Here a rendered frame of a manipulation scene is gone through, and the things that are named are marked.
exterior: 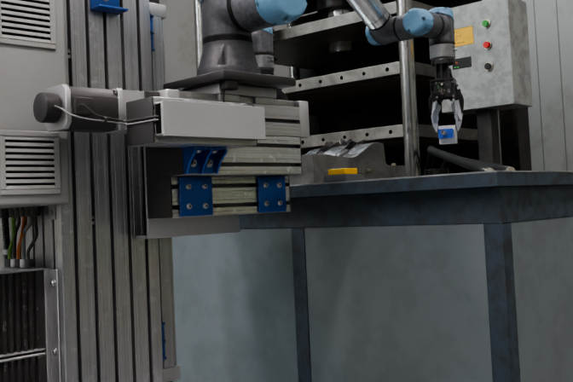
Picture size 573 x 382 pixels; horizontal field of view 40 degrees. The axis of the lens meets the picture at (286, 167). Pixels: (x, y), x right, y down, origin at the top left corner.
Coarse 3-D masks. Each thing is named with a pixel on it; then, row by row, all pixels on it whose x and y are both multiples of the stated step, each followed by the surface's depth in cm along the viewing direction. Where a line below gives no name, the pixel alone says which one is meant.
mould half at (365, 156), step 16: (368, 144) 258; (304, 160) 237; (320, 160) 237; (336, 160) 243; (352, 160) 249; (368, 160) 256; (384, 160) 262; (304, 176) 237; (320, 176) 237; (368, 176) 255; (384, 176) 262; (400, 176) 269
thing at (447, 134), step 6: (438, 126) 235; (444, 126) 234; (450, 126) 234; (438, 132) 231; (444, 132) 225; (450, 132) 230; (456, 132) 235; (438, 138) 231; (444, 138) 231; (450, 138) 232; (456, 138) 235
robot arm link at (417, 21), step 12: (408, 12) 225; (420, 12) 222; (432, 12) 228; (396, 24) 229; (408, 24) 224; (420, 24) 222; (432, 24) 224; (408, 36) 229; (420, 36) 227; (432, 36) 229
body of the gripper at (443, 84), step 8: (432, 64) 233; (440, 64) 234; (448, 64) 231; (440, 72) 232; (448, 72) 230; (432, 80) 230; (440, 80) 230; (448, 80) 229; (440, 88) 231; (448, 88) 229; (456, 88) 234; (432, 96) 232; (440, 96) 231; (448, 96) 229
